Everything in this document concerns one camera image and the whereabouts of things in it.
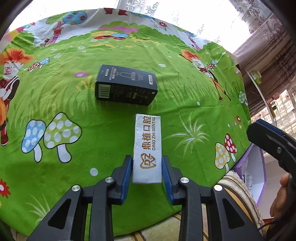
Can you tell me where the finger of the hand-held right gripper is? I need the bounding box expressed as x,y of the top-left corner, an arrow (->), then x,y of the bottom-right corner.
246,119 -> 296,173

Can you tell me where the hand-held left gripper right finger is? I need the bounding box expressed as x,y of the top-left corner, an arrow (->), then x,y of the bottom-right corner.
161,155 -> 265,241

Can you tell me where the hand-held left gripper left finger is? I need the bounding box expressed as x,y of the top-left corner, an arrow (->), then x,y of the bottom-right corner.
26,155 -> 133,241

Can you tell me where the purple cardboard box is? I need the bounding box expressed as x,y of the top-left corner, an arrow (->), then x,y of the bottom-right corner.
231,142 -> 269,209

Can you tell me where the long white gold logo box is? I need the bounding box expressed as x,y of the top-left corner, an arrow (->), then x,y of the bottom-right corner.
132,113 -> 162,184

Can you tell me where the person's right hand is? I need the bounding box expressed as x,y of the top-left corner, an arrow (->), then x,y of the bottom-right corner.
270,173 -> 296,218

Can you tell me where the white lace curtain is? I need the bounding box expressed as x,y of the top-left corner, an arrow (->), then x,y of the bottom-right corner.
254,88 -> 296,131
118,0 -> 255,44

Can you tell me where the white round-base side table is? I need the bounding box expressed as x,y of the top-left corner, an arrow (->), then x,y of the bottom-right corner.
245,70 -> 278,127

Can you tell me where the striped plush cushion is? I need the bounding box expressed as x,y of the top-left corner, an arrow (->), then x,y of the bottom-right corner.
129,176 -> 266,241

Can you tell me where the green tissue pack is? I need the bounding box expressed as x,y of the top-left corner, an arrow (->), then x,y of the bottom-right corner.
251,70 -> 262,84

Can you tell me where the dark blue box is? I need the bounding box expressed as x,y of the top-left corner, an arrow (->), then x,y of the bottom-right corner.
95,64 -> 158,106

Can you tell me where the brown curtain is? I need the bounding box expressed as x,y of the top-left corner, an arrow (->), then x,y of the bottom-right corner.
233,16 -> 296,93

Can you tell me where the green cartoon printed sheet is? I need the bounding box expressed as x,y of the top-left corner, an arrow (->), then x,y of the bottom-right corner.
0,8 -> 253,237

